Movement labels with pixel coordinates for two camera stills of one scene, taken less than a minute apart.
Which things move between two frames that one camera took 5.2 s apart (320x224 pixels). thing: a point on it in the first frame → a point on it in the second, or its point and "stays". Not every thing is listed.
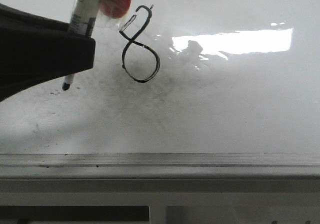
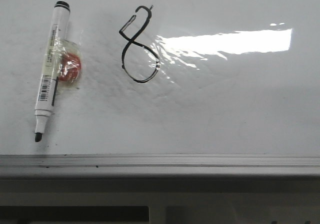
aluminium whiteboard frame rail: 159,166 stays
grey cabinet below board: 159,201 stays
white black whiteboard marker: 84,15 → 50,74
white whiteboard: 192,68 stays
